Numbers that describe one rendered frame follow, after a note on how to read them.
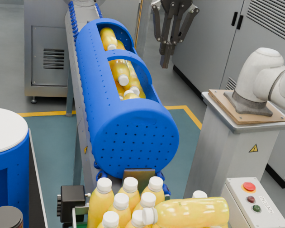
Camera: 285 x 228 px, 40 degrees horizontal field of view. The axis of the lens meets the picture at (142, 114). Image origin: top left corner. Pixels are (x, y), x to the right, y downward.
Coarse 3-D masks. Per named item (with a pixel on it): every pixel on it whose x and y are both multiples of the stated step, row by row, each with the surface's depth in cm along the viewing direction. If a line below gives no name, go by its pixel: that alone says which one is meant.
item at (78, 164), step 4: (76, 128) 234; (76, 132) 234; (76, 136) 234; (76, 140) 235; (76, 144) 237; (76, 148) 238; (80, 148) 239; (76, 152) 240; (80, 152) 240; (76, 156) 241; (80, 156) 242; (76, 160) 243; (80, 160) 244; (76, 164) 245; (80, 164) 245; (76, 168) 246; (80, 168) 247; (76, 172) 248; (80, 172) 249; (76, 176) 250; (80, 176) 250; (76, 180) 251; (80, 180) 252; (72, 184) 256; (76, 184) 253; (80, 184) 254
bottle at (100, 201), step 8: (96, 192) 106; (104, 192) 105; (112, 192) 108; (96, 200) 106; (104, 200) 106; (112, 200) 107; (96, 208) 106; (104, 208) 106; (88, 216) 110; (96, 216) 108; (88, 224) 111; (96, 224) 109
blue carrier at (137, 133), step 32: (96, 32) 175; (128, 32) 190; (96, 64) 150; (96, 96) 133; (96, 128) 121; (128, 128) 121; (160, 128) 123; (96, 160) 125; (128, 160) 127; (160, 160) 130
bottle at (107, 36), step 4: (104, 28) 189; (108, 28) 188; (100, 32) 189; (104, 32) 185; (108, 32) 184; (112, 32) 186; (100, 36) 187; (104, 36) 182; (108, 36) 180; (112, 36) 180; (104, 40) 179; (108, 40) 177; (112, 40) 177; (116, 40) 180; (104, 44) 178; (108, 44) 177; (112, 44) 176; (116, 44) 178; (104, 48) 179
